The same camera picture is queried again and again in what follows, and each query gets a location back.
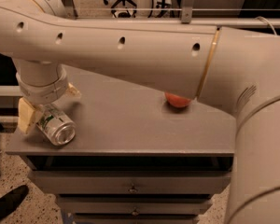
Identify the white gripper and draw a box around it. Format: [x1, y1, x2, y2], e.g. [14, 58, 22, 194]
[13, 59, 81, 134]

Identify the silver green 7up can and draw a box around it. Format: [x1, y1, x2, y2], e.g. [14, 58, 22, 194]
[36, 104, 76, 146]

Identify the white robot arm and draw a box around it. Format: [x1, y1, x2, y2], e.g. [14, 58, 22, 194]
[0, 0, 280, 224]

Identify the grey drawer cabinet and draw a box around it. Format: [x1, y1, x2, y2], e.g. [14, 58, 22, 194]
[7, 68, 235, 224]

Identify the red apple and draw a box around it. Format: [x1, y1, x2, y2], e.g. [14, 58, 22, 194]
[164, 92, 191, 108]

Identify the metal railing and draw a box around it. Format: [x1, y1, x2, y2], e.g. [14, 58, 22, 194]
[62, 0, 280, 29]

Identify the white cable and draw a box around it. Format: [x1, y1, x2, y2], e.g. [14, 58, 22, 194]
[255, 15, 278, 36]

